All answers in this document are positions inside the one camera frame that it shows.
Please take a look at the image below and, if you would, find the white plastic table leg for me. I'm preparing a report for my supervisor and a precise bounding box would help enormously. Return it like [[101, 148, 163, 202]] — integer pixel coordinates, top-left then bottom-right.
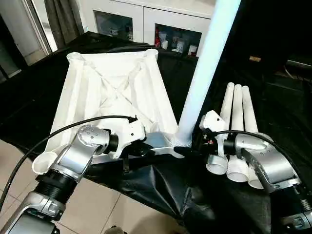
[[172, 0, 242, 149], [242, 86, 266, 190], [206, 82, 235, 175], [227, 84, 250, 183]]

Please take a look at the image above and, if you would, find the white plastic table top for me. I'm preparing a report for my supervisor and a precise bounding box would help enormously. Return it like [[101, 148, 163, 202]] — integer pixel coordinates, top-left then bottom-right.
[[32, 49, 188, 175]]

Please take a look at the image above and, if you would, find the black work mat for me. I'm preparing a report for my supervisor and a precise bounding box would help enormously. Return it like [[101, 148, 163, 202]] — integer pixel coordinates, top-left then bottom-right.
[[0, 32, 312, 234]]

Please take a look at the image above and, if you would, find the white glass-door cabinet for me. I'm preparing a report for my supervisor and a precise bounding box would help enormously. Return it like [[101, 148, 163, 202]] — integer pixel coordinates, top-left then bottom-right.
[[80, 0, 217, 58]]

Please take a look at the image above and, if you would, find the grey curtain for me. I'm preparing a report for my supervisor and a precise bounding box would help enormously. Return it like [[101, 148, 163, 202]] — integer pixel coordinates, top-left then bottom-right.
[[44, 0, 84, 49]]

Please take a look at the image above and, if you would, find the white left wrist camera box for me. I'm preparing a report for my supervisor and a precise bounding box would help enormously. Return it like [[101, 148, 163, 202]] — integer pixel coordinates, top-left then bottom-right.
[[110, 117, 147, 159]]

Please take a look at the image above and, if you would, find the silver metal rail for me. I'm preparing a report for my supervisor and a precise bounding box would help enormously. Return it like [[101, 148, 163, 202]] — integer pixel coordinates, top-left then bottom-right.
[[288, 59, 312, 69]]

